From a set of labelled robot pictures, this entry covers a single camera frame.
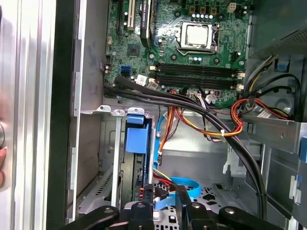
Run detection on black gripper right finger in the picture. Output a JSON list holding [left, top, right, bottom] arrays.
[[177, 184, 283, 230]]

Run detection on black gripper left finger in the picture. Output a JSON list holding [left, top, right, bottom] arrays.
[[59, 184, 154, 230]]

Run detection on red yellow power wire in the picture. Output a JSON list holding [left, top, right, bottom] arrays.
[[139, 169, 179, 199]]

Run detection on hard disk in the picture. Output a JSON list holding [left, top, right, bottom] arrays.
[[121, 114, 159, 207]]

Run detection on metal disk bay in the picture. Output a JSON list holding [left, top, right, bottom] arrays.
[[76, 104, 243, 230]]

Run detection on person hand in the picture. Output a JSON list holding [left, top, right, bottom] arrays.
[[0, 146, 8, 189]]

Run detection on silver drive cage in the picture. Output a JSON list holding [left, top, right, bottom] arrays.
[[239, 115, 307, 218]]

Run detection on blue drive latch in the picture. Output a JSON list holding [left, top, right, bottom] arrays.
[[298, 140, 307, 164]]

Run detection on black RAM slot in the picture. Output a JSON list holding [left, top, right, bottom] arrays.
[[150, 62, 246, 78], [148, 75, 245, 91]]

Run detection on black open PC case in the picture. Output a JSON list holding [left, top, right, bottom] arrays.
[[47, 0, 307, 230]]

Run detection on blue SATA port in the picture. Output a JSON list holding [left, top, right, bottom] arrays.
[[119, 66, 132, 77]]

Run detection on CPU socket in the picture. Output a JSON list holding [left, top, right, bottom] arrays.
[[176, 21, 222, 56]]

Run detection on silver CPU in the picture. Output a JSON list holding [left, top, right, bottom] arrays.
[[186, 24, 209, 46]]

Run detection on green motherboard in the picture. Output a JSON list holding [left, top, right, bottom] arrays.
[[104, 0, 250, 108]]

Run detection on black graphics card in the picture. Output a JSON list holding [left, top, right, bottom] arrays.
[[138, 0, 154, 48]]

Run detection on white expansion slot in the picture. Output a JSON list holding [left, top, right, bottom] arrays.
[[127, 0, 135, 32]]

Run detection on grey power supply unit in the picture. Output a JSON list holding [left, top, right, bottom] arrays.
[[249, 0, 307, 58]]

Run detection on blue data wire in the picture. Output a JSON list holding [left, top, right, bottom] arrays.
[[154, 112, 202, 212]]

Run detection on thin grey wire bundle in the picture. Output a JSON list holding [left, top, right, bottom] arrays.
[[189, 93, 227, 143]]

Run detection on orange wire bundle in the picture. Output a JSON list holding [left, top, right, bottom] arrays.
[[158, 90, 290, 154]]

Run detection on black cable bundle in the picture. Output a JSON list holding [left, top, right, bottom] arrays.
[[104, 75, 268, 221]]

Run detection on black yellow wire bundle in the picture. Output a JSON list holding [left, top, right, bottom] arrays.
[[241, 54, 279, 98]]

